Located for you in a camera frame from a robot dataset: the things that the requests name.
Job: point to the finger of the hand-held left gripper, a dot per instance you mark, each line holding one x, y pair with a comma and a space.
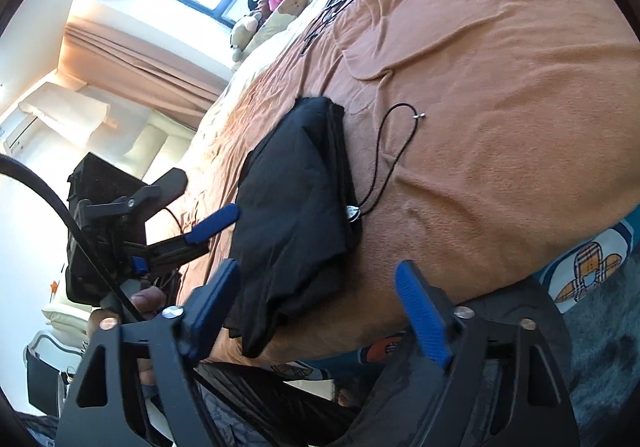
170, 184
215, 223

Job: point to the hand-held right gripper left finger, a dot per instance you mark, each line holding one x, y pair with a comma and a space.
215, 307

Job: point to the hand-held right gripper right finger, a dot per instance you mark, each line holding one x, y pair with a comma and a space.
422, 317

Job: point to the black pants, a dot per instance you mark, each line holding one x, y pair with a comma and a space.
295, 207

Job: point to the person's left hand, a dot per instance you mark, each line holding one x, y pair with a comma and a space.
149, 303

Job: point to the cream padded headboard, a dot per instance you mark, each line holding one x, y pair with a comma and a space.
150, 142

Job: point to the white air conditioner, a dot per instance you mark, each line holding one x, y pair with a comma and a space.
60, 112

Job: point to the pink curtain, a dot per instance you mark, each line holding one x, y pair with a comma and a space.
150, 72

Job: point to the cream bed sheet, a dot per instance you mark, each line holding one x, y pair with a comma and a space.
265, 57

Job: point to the blue printed bed sheet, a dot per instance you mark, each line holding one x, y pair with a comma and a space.
585, 272

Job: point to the beige plush bear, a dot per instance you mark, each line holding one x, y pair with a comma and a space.
245, 32

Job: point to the grey shaggy rug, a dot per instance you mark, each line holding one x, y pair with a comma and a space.
610, 352

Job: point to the orange blanket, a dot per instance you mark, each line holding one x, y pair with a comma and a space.
475, 127

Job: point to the bear print pillow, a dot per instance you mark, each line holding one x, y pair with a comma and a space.
295, 9

